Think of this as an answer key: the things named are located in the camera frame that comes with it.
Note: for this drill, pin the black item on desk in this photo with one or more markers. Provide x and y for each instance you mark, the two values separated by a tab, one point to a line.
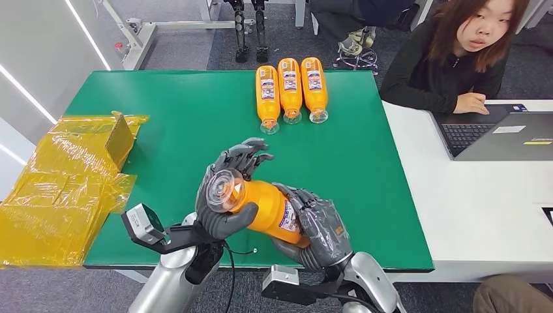
548	216

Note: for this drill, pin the person's right hand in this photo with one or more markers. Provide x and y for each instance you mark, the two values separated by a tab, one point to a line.
471	104

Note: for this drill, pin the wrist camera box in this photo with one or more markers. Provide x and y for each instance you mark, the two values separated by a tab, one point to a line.
144	222
281	276

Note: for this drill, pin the white metal frame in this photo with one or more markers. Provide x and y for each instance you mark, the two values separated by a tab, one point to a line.
138	47

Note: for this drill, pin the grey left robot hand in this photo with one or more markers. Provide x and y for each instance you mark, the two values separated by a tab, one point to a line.
220	224

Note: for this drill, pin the white furniture leg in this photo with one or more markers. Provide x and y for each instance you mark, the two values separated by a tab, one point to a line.
301	13

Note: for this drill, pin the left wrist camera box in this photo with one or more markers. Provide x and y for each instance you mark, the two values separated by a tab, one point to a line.
144	222

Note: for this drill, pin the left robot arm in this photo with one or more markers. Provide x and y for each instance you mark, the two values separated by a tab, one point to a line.
168	281

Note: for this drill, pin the cardboard box in yellow film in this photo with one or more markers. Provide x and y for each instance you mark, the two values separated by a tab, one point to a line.
56	194

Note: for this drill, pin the green table mat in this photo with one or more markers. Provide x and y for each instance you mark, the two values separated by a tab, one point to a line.
194	112

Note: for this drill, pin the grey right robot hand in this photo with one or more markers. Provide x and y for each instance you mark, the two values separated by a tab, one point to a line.
322	233

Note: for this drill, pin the person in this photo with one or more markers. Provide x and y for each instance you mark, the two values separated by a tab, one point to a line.
380	11
432	73
510	298

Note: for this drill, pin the black robot leg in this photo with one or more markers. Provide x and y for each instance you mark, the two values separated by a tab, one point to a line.
239	30
260	30

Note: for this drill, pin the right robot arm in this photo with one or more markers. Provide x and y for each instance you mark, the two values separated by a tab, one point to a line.
371	281

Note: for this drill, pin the grey laptop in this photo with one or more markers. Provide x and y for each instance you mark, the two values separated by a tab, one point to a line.
510	142

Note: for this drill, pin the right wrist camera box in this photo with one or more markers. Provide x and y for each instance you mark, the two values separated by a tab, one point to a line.
281	276

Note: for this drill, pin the orange detergent bottle clear cap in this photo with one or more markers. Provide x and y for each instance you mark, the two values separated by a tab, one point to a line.
314	86
268	95
290	86
263	207

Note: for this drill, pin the office chair base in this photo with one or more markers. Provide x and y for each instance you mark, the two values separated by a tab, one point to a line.
356	58

